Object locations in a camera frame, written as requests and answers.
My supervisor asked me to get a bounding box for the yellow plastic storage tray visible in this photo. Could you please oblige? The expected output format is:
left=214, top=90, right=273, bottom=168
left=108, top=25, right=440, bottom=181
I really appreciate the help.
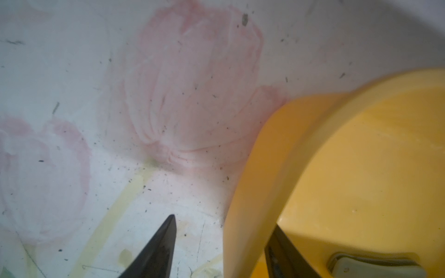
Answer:
left=223, top=68, right=445, bottom=278

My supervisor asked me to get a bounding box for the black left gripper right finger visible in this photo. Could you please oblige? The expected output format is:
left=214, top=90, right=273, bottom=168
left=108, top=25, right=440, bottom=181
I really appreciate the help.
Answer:
left=264, top=225, right=321, bottom=278

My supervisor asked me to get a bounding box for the grey green folding knife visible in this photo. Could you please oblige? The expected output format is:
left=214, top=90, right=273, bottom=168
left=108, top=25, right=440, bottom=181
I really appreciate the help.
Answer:
left=327, top=253, right=427, bottom=278

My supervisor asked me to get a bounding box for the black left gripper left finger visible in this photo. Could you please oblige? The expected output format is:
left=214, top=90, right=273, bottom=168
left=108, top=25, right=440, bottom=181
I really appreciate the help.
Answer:
left=119, top=214, right=177, bottom=278

